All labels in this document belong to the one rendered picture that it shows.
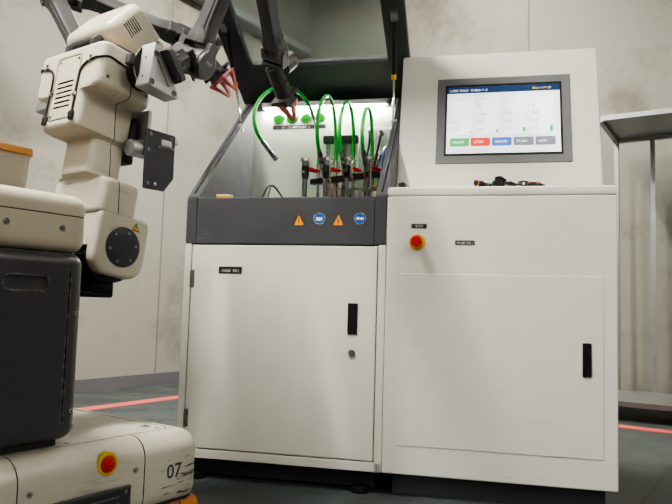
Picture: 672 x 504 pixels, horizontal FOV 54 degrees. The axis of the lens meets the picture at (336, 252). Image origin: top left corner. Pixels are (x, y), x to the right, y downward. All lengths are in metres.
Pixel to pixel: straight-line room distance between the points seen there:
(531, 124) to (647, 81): 2.67
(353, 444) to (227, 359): 0.50
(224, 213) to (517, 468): 1.25
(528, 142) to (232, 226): 1.08
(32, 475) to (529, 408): 1.38
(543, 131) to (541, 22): 3.03
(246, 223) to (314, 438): 0.75
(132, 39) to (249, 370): 1.09
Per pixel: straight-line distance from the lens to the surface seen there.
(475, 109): 2.52
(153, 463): 1.65
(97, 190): 1.78
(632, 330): 4.87
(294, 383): 2.21
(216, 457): 2.34
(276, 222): 2.23
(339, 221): 2.18
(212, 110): 5.37
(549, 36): 5.39
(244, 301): 2.25
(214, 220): 2.31
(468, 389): 2.12
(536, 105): 2.53
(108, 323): 4.62
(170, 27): 2.45
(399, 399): 2.14
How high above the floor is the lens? 0.59
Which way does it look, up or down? 5 degrees up
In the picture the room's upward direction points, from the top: 2 degrees clockwise
